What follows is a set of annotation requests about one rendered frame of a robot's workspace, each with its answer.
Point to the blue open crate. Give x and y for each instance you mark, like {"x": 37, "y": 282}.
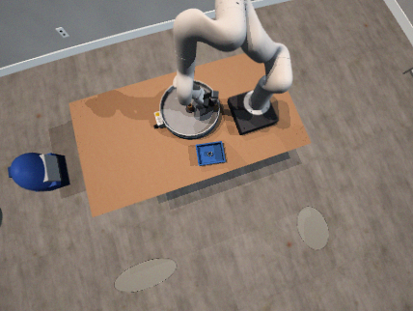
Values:
{"x": 216, "y": 148}

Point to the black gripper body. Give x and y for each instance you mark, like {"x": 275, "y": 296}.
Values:
{"x": 200, "y": 100}

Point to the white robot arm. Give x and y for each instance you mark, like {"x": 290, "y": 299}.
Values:
{"x": 231, "y": 29}

